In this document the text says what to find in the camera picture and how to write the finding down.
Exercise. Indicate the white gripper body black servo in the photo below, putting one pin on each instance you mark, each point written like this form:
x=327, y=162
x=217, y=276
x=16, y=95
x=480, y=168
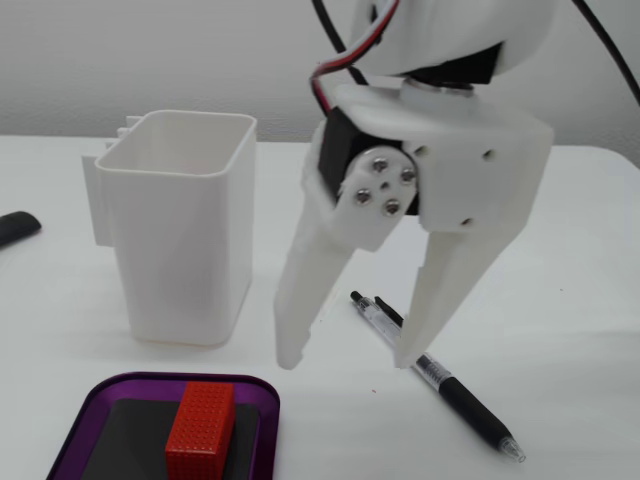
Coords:
x=465, y=165

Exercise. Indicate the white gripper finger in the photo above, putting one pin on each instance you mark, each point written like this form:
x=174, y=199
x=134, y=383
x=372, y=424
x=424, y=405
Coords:
x=450, y=280
x=320, y=280

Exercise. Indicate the red perforated cube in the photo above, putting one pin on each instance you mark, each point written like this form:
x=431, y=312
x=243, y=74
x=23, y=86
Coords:
x=200, y=430

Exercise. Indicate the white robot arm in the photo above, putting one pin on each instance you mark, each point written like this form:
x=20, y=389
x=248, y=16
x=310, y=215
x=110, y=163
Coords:
x=450, y=30

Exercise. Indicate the purple metal tin box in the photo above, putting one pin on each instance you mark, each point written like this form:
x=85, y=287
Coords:
x=80, y=425

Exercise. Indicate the clear black ballpoint pen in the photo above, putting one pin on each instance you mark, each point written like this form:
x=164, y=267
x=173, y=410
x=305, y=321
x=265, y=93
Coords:
x=465, y=400

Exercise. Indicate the white plastic container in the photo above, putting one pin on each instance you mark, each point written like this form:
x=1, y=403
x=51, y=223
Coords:
x=175, y=240

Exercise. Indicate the black foam pad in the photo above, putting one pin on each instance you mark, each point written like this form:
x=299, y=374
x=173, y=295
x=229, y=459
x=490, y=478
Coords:
x=135, y=440

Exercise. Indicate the black rounded object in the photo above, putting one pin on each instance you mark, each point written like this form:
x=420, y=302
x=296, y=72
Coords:
x=17, y=227

